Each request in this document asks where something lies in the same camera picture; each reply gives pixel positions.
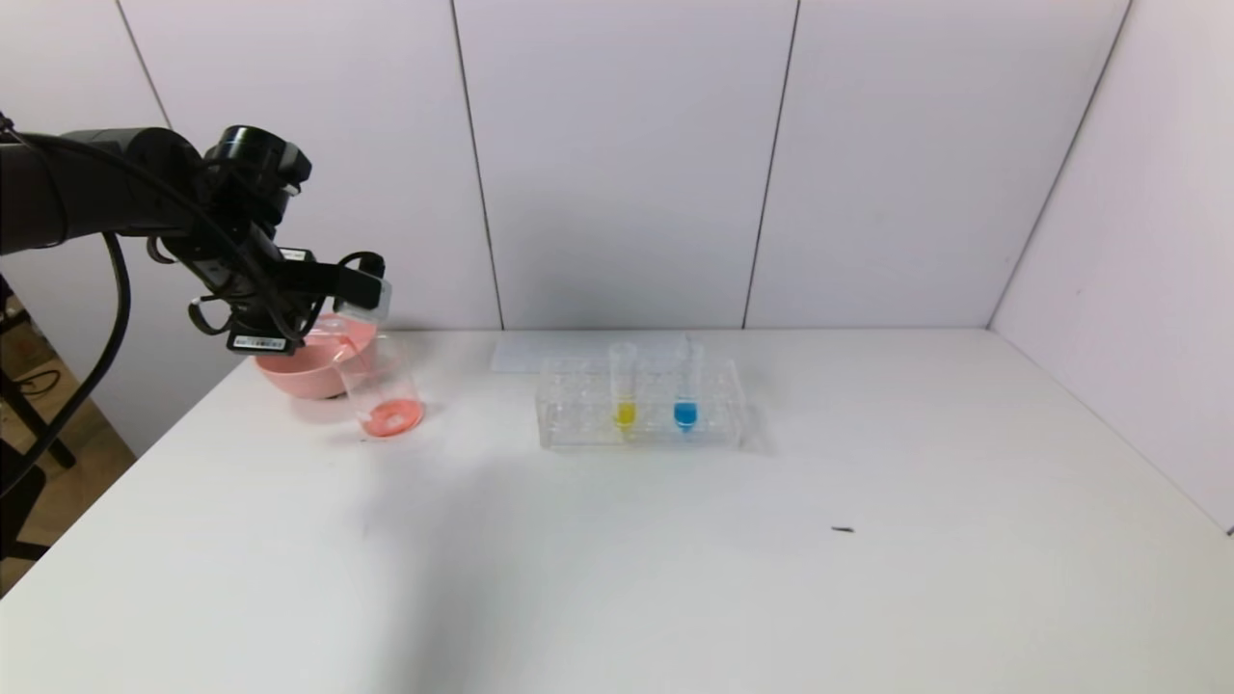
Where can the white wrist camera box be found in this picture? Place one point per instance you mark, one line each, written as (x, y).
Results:
(371, 304)

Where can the white paper sheet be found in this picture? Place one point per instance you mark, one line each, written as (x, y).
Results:
(521, 355)

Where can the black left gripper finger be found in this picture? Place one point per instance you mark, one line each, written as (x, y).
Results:
(308, 310)

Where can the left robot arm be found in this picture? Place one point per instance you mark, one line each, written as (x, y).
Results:
(96, 188)

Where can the clear acrylic test tube rack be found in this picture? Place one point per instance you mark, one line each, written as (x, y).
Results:
(718, 419)

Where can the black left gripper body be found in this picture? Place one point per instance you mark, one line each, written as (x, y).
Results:
(260, 340)

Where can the test tube with yellow pigment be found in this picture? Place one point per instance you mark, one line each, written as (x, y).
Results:
(625, 413)

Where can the test tube with blue pigment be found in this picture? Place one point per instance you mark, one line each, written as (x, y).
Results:
(684, 413)

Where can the pink plastic bowl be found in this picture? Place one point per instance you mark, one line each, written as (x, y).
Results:
(299, 378)

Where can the clear glass beaker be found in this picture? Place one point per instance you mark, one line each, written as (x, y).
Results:
(390, 416)

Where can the test tube with red pigment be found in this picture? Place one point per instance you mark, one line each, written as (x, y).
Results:
(339, 333)

